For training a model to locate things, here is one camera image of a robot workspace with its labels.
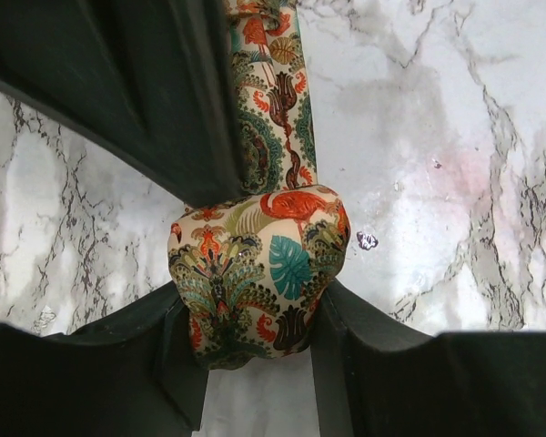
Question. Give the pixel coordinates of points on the paisley flamingo patterned tie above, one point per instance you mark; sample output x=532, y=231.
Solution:
x=252, y=270

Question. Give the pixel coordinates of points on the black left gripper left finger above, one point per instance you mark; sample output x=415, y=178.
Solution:
x=134, y=371

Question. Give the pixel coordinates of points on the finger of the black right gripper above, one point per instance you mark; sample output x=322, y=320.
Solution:
x=149, y=81

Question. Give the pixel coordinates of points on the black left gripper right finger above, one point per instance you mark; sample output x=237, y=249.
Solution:
x=345, y=323

